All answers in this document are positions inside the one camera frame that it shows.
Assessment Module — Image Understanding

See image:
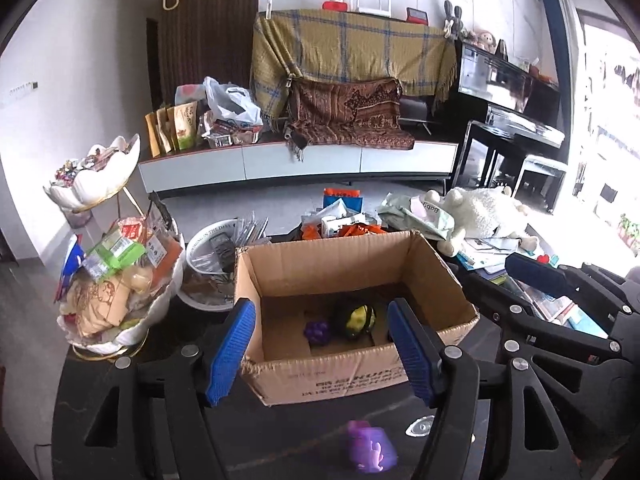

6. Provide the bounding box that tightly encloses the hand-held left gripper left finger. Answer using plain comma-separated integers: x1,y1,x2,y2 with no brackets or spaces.
52,298,257,480

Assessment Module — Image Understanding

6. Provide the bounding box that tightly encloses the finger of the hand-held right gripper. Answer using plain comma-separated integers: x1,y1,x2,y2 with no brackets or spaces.
504,254,640,352
499,304,640,480

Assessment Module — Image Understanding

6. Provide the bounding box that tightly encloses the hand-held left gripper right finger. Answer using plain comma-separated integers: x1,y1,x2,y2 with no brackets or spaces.
386,298,597,480

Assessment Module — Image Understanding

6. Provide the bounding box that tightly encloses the dark fabric ball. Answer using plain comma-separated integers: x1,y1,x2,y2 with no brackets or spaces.
333,302,376,341

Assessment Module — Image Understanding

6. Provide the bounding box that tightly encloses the clear glass dish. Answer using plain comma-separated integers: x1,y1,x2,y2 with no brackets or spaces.
405,415,435,436

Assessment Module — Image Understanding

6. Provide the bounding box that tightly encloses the purple grape toy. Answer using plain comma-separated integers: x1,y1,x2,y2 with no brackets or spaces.
304,319,332,345

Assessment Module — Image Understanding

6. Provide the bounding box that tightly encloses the purple toy camera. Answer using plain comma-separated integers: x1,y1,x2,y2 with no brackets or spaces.
347,419,399,475

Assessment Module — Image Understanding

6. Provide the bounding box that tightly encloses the brown cardboard box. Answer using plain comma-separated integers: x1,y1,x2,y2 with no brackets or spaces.
234,229,480,407

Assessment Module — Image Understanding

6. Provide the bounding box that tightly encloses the black marble desktop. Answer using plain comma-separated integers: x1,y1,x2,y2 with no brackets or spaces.
50,232,506,480

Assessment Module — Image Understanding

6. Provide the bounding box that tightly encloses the pile of papers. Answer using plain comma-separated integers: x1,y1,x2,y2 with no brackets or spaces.
457,237,611,337

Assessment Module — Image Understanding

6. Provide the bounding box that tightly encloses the white plush sheep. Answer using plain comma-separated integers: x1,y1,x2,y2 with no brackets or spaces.
424,185,539,257

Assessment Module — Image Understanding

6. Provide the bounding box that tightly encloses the piano bench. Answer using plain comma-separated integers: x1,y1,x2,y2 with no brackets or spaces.
512,155,569,214

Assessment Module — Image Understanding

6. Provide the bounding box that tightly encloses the white printed bowl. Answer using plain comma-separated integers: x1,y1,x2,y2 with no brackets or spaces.
185,218,251,291

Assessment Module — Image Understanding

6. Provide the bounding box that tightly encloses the green wipes packet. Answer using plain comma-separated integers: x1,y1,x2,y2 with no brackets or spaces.
377,192,454,241

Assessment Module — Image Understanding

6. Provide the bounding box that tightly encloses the pile of snack packets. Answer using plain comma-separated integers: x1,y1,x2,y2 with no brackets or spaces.
55,215,183,338

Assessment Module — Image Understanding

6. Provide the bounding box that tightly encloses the pile of small packets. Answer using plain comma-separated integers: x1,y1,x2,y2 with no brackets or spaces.
299,187,389,241

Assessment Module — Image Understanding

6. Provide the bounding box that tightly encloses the black piano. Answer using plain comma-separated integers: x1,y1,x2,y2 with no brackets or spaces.
440,40,569,206

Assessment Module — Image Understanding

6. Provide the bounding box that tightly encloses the white cabinet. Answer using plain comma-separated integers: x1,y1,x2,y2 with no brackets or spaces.
138,138,460,196

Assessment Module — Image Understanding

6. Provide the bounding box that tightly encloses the foil tray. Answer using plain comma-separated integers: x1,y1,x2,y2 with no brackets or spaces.
202,125,261,149

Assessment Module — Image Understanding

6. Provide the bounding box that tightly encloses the white shell tiered stand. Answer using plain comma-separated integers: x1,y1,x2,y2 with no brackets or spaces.
43,133,187,359

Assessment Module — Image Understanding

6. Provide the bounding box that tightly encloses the row of snack pouches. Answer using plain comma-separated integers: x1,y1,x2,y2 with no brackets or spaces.
144,101,199,157

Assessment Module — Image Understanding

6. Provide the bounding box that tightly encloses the monkey doll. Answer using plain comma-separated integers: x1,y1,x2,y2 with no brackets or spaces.
472,29,497,54

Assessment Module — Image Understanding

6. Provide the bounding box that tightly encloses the brown patterned cloth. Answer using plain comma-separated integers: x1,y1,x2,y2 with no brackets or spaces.
284,77,416,161

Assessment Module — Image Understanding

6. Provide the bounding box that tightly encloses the white plastic bag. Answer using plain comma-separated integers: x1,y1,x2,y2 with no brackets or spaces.
202,76,264,133

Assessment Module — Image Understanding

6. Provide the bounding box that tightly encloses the grey bunny plush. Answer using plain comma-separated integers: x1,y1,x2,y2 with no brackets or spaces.
442,0,464,41

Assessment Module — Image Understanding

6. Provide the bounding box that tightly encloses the yellow plaid blanket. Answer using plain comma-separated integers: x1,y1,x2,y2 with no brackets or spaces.
250,8,457,126

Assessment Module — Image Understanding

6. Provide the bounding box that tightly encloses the white router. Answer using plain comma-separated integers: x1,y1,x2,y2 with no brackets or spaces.
349,0,394,15

